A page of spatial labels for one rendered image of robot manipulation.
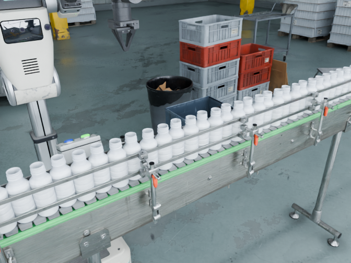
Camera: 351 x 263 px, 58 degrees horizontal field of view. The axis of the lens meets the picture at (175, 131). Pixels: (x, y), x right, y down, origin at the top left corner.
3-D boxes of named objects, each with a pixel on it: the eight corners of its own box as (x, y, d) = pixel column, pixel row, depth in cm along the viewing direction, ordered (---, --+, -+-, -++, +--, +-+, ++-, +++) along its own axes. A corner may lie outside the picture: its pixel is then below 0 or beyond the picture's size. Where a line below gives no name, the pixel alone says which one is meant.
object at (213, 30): (204, 47, 322) (205, 24, 312) (177, 40, 349) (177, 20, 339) (242, 38, 357) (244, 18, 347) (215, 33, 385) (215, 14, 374)
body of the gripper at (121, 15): (125, 23, 106) (123, -1, 103) (139, 26, 98) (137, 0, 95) (107, 25, 103) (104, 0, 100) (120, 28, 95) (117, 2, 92)
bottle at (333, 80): (328, 105, 160) (335, 74, 153) (317, 102, 165) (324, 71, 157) (335, 103, 163) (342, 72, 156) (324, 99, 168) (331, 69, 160)
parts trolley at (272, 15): (250, 71, 541) (257, 9, 495) (229, 63, 582) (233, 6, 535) (290, 60, 593) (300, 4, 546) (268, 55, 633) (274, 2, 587)
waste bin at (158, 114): (163, 157, 304) (161, 95, 274) (141, 138, 337) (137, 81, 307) (201, 143, 327) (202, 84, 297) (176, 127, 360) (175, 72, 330)
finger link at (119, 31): (129, 47, 110) (126, 19, 105) (138, 50, 104) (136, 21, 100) (110, 50, 106) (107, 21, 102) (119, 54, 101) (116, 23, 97)
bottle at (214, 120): (211, 152, 122) (212, 114, 115) (203, 145, 127) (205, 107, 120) (224, 148, 125) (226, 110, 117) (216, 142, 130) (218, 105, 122)
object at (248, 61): (241, 73, 386) (243, 56, 375) (218, 66, 415) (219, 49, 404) (272, 64, 418) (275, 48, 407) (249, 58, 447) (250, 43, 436)
